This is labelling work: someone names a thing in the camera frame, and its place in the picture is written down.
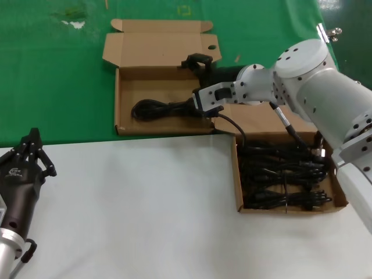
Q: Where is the brown cardboard mailer box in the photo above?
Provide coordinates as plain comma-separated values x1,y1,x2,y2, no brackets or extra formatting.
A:
213,101,348,214
102,19,222,137

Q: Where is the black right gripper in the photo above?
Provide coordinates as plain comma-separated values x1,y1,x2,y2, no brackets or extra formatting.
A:
180,53,244,88

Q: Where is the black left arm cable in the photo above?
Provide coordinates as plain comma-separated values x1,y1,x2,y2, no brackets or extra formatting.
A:
8,237,38,278

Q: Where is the silver binder clip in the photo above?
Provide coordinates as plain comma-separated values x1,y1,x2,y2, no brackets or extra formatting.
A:
316,23,343,44

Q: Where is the right arm cable grey connector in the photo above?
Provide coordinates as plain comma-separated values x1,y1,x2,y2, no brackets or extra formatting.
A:
269,101,310,152

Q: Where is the black power cable bundle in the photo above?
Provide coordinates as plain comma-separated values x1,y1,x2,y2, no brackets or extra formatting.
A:
239,141,323,163
131,98,206,119
242,162,331,188
244,188,334,210

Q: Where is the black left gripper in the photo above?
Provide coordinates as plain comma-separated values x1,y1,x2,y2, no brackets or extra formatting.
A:
0,127,58,238

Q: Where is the green table cloth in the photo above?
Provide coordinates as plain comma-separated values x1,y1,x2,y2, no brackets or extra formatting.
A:
0,0,341,149

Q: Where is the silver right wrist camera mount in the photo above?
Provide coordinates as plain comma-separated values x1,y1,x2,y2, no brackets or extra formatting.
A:
191,80,244,119

